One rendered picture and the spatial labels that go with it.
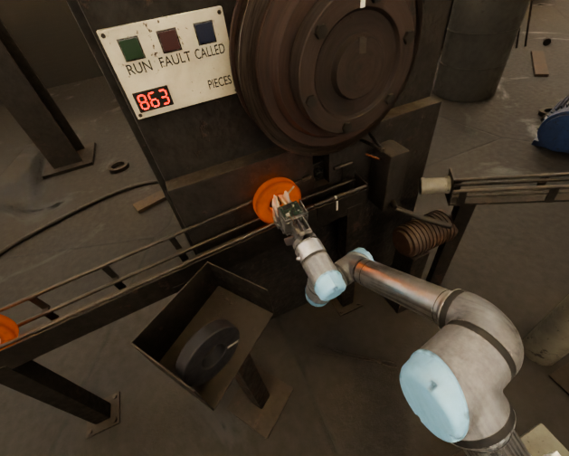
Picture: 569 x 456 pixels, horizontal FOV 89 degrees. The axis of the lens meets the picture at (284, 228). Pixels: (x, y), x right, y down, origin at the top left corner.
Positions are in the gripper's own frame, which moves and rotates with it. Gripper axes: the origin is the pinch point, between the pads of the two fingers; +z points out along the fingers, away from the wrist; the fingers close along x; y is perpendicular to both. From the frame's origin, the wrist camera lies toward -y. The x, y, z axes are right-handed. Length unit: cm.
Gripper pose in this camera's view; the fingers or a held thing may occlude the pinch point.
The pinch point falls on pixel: (277, 196)
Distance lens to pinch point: 90.6
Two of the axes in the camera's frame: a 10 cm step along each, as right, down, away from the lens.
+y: -0.2, -5.3, -8.5
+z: -4.1, -7.7, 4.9
